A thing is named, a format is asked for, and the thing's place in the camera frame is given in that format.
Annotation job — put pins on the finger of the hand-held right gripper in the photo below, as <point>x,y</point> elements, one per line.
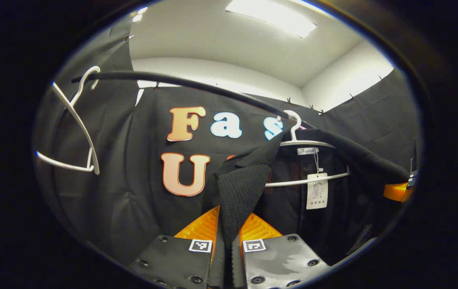
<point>397,192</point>

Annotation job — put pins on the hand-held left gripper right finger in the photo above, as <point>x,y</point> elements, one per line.
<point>277,261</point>

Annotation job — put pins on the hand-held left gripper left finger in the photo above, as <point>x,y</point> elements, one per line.
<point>172,261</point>

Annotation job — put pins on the white paper hang tag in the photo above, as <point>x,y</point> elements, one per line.
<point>317,192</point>

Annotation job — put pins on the black jacket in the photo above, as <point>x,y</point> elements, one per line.
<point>241,188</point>

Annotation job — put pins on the white clothes hanger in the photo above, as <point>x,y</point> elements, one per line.
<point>94,164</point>
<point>289,182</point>

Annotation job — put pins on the black backdrop cloth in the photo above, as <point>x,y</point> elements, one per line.
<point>124,192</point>

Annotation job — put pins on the ceiling light panel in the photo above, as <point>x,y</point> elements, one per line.
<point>273,16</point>

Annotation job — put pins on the black clothes rail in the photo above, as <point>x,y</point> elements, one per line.
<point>152,77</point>

